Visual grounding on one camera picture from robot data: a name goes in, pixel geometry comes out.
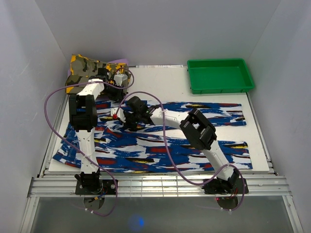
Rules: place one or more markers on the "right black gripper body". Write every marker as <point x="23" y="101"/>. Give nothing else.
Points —
<point x="131" y="120"/>

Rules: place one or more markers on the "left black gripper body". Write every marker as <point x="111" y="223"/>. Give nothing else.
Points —
<point x="113" y="92"/>

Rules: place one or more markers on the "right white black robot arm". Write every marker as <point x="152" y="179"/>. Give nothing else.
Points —
<point x="199" y="132"/>

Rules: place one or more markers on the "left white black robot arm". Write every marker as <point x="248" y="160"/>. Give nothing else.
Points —
<point x="83" y="118"/>

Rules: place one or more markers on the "camouflage yellow green trousers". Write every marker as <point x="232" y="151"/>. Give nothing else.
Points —
<point x="82" y="68"/>

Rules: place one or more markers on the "green plastic tray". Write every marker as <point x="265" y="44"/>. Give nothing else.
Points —
<point x="217" y="76"/>

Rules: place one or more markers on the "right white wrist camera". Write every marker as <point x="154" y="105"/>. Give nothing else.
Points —
<point x="117" y="113"/>

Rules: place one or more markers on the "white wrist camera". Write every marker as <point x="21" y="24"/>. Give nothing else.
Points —
<point x="117" y="113"/>
<point x="121" y="80"/>

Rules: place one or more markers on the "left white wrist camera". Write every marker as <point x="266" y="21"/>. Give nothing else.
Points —
<point x="121" y="80"/>

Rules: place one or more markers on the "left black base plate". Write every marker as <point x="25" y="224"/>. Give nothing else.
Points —
<point x="96" y="187"/>

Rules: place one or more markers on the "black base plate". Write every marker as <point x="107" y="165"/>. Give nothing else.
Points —
<point x="96" y="187"/>
<point x="216" y="186"/>

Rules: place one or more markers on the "aluminium frame rail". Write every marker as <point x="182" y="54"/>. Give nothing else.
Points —
<point x="156" y="186"/>

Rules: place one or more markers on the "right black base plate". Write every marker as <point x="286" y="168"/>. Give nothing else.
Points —
<point x="216" y="186"/>

